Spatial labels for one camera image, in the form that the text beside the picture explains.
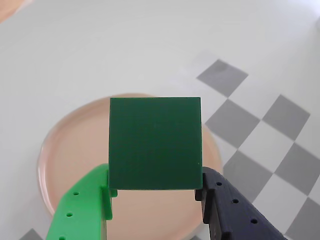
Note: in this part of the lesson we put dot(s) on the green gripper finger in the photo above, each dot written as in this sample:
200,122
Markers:
85,200

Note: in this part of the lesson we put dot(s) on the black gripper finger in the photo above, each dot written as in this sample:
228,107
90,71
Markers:
230,212

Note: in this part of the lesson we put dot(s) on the dark green cube dice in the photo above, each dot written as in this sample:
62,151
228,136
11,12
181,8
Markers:
155,142

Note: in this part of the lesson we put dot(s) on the beige round plate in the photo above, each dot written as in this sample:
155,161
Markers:
75,150

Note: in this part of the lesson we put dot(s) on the grey white checkerboard mat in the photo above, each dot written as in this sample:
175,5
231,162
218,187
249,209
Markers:
285,115

